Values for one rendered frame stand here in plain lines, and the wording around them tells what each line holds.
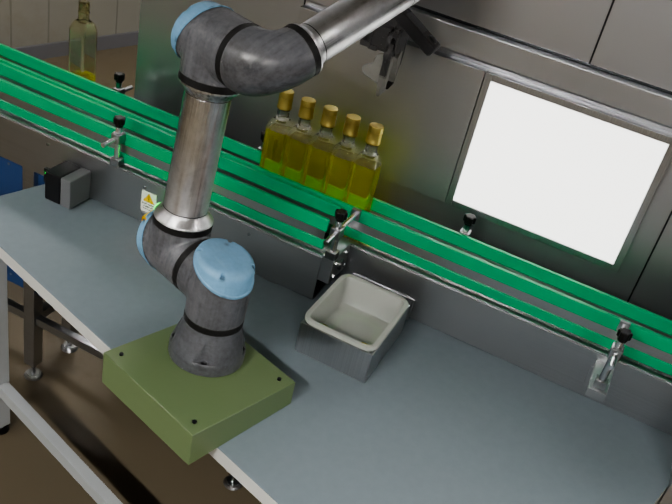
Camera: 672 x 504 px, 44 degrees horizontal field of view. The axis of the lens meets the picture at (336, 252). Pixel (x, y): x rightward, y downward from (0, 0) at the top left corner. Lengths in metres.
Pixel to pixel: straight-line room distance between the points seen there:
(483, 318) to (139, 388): 0.79
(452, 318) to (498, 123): 0.46
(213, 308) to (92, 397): 1.24
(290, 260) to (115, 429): 0.94
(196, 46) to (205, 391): 0.63
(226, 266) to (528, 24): 0.84
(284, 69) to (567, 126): 0.75
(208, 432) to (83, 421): 1.17
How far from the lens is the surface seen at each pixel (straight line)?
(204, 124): 1.50
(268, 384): 1.64
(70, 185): 2.14
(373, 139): 1.89
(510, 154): 1.94
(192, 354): 1.60
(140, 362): 1.63
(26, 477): 2.53
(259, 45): 1.38
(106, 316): 1.85
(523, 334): 1.92
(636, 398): 1.95
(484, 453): 1.73
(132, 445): 2.60
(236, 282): 1.52
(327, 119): 1.92
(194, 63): 1.46
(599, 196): 1.94
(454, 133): 1.96
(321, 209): 1.96
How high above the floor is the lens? 1.92
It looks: 33 degrees down
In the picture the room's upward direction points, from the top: 14 degrees clockwise
